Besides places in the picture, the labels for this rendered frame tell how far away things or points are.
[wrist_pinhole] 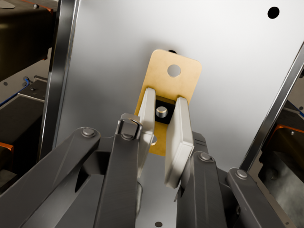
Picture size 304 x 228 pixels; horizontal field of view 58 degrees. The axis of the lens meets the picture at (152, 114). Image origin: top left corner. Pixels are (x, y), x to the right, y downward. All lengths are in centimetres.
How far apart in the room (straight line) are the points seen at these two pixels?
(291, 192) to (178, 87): 16
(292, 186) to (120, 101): 18
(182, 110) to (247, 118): 11
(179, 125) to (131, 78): 11
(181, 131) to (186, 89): 6
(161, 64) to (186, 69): 2
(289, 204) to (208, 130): 10
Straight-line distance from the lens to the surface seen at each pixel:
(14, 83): 65
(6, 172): 37
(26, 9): 30
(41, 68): 62
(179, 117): 17
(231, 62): 26
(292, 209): 30
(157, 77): 20
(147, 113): 16
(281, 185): 31
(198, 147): 16
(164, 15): 25
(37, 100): 53
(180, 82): 21
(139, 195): 30
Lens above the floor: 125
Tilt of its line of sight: 66 degrees down
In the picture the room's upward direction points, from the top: 174 degrees counter-clockwise
